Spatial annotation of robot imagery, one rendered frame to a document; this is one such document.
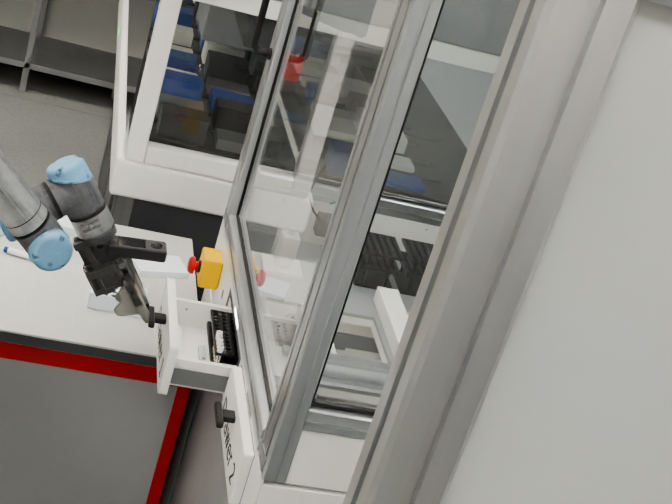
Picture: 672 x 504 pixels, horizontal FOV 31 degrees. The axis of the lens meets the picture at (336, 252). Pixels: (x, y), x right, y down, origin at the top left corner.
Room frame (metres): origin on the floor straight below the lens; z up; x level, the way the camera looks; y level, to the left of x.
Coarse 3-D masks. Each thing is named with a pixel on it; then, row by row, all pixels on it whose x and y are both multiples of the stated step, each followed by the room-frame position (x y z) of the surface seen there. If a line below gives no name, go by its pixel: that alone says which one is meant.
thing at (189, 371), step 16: (192, 304) 2.29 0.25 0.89; (208, 304) 2.30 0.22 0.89; (192, 320) 2.29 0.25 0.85; (208, 320) 2.30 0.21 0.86; (192, 336) 2.26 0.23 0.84; (192, 352) 2.19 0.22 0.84; (208, 352) 2.21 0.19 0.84; (176, 368) 2.05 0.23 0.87; (192, 368) 2.06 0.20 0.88; (208, 368) 2.07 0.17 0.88; (224, 368) 2.07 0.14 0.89; (176, 384) 2.05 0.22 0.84; (192, 384) 2.06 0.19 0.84; (208, 384) 2.07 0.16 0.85; (224, 384) 2.07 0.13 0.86
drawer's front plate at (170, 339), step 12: (168, 288) 2.25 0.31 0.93; (168, 300) 2.20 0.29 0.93; (168, 312) 2.16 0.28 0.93; (156, 324) 2.28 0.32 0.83; (168, 324) 2.12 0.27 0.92; (156, 336) 2.23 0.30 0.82; (168, 336) 2.08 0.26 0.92; (156, 348) 2.19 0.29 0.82; (168, 348) 2.04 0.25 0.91; (168, 360) 2.03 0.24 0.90; (168, 372) 2.03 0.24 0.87; (168, 384) 2.03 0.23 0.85
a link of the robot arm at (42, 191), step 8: (40, 184) 2.07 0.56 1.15; (40, 192) 2.05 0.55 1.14; (48, 192) 2.05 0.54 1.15; (40, 200) 2.04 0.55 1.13; (48, 200) 2.04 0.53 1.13; (48, 208) 2.03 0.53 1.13; (56, 208) 2.05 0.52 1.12; (56, 216) 2.05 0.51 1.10; (0, 224) 2.00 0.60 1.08; (8, 232) 2.00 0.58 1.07; (8, 240) 2.01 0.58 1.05
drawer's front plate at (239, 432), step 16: (240, 368) 2.03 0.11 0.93; (240, 384) 1.97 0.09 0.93; (224, 400) 2.01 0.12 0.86; (240, 400) 1.92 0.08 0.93; (240, 416) 1.86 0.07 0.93; (240, 432) 1.82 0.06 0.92; (224, 448) 1.90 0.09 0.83; (240, 448) 1.79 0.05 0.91; (224, 464) 1.87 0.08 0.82; (240, 464) 1.76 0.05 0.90; (240, 480) 1.76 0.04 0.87; (240, 496) 1.76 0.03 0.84
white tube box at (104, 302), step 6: (90, 288) 2.41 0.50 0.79; (144, 288) 2.47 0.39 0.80; (90, 294) 2.37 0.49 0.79; (108, 294) 2.40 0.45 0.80; (114, 294) 2.40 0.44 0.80; (90, 300) 2.37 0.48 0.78; (96, 300) 2.38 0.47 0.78; (102, 300) 2.38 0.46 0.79; (108, 300) 2.38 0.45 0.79; (114, 300) 2.38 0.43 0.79; (90, 306) 2.37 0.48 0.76; (96, 306) 2.38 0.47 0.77; (102, 306) 2.38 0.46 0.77; (108, 306) 2.38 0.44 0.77; (114, 306) 2.39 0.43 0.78; (114, 312) 2.39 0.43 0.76
